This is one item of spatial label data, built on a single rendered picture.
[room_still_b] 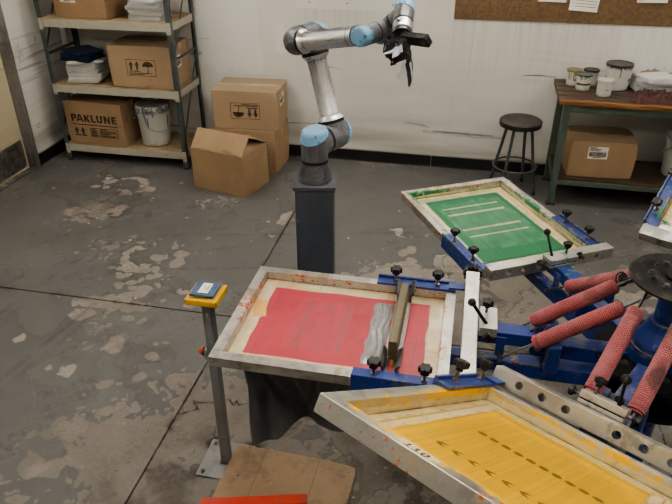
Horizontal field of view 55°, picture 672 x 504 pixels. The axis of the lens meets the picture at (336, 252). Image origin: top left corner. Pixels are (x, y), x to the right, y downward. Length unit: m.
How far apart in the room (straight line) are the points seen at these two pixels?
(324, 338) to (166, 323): 1.93
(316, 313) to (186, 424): 1.23
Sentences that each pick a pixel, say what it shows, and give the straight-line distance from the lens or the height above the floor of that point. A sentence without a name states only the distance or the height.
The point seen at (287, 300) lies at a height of 0.96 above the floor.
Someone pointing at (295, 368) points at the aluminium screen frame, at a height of 0.99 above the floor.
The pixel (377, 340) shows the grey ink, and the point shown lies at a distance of 2.30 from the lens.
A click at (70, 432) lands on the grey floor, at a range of 3.55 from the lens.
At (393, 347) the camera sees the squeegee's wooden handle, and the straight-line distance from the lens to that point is 2.15.
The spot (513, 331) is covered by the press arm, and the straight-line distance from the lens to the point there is 2.28.
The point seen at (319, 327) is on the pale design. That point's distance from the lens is 2.36.
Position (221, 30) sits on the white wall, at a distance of 6.19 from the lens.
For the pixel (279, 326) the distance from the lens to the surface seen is 2.38.
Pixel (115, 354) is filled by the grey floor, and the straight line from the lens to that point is 3.95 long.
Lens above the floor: 2.39
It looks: 31 degrees down
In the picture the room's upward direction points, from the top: straight up
